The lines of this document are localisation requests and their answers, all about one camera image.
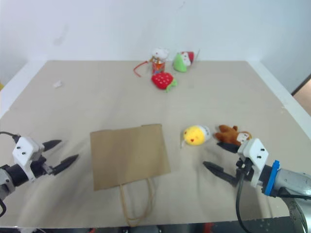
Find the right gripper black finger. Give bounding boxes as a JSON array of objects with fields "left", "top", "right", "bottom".
[
  {"left": 203, "top": 161, "right": 238, "bottom": 187},
  {"left": 216, "top": 142, "right": 242, "bottom": 154}
]

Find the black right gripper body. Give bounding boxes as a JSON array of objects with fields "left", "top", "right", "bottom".
[{"left": 233, "top": 157, "right": 254, "bottom": 187}]

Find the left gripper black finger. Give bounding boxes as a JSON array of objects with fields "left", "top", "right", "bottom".
[
  {"left": 43, "top": 139, "right": 63, "bottom": 152},
  {"left": 52, "top": 154, "right": 79, "bottom": 176}
]

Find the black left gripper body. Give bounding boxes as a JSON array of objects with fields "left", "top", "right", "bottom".
[{"left": 30, "top": 150, "right": 54, "bottom": 180}]

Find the brown plush toy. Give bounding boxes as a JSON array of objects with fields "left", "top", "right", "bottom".
[{"left": 213, "top": 124, "right": 252, "bottom": 147}]

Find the yellow plush chick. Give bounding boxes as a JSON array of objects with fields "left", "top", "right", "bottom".
[{"left": 180, "top": 124, "right": 211, "bottom": 149}]

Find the beige table cloth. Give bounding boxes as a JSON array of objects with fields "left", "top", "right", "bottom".
[{"left": 0, "top": 60, "right": 310, "bottom": 229}]

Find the red strawberry plush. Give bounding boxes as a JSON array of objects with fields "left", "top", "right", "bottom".
[{"left": 151, "top": 72, "right": 178, "bottom": 94}]

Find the green red white plush toy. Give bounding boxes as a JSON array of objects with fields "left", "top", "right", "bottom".
[{"left": 172, "top": 50, "right": 201, "bottom": 73}]

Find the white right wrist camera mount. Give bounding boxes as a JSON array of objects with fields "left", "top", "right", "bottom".
[{"left": 237, "top": 137, "right": 270, "bottom": 188}]

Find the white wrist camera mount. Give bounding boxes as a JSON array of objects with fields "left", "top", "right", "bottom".
[
  {"left": 237, "top": 137, "right": 270, "bottom": 188},
  {"left": 12, "top": 136, "right": 46, "bottom": 182}
]

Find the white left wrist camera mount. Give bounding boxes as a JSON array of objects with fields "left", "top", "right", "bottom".
[{"left": 12, "top": 136, "right": 46, "bottom": 182}]

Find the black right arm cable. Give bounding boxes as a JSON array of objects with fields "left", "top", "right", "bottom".
[{"left": 236, "top": 157, "right": 256, "bottom": 233}]

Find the brown paper bag with handles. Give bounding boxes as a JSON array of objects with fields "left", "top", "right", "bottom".
[{"left": 89, "top": 123, "right": 172, "bottom": 228}]

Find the white kitty plush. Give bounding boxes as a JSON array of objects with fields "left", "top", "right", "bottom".
[{"left": 132, "top": 47, "right": 170, "bottom": 79}]

